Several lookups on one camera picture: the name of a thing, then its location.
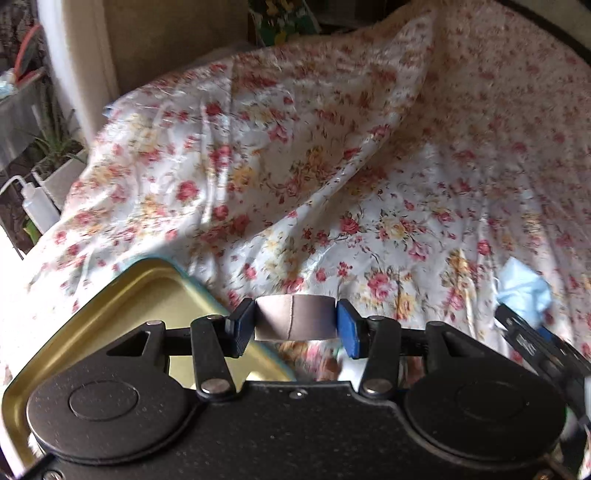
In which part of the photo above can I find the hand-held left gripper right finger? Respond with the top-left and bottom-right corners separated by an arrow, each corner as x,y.
336,299 -> 472,398

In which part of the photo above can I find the white square planter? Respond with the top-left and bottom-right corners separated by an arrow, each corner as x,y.
34,148 -> 89,208

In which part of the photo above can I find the gold metal tin tray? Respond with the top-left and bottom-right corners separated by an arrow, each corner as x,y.
2,257 -> 297,469

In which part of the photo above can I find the floral printed cloth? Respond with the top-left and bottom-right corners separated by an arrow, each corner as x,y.
0,0 -> 591,384

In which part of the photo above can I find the green printed box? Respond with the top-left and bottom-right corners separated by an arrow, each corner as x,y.
248,0 -> 320,47

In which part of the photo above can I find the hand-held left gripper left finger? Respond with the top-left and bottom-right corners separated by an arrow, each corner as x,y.
107,298 -> 257,398

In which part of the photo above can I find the white squeeze bottle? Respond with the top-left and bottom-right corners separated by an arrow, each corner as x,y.
0,175 -> 61,234

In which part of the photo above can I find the blue face mask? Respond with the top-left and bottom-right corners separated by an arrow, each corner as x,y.
496,257 -> 552,326

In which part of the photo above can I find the brown tape roll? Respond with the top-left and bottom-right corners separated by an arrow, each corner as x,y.
255,295 -> 336,343

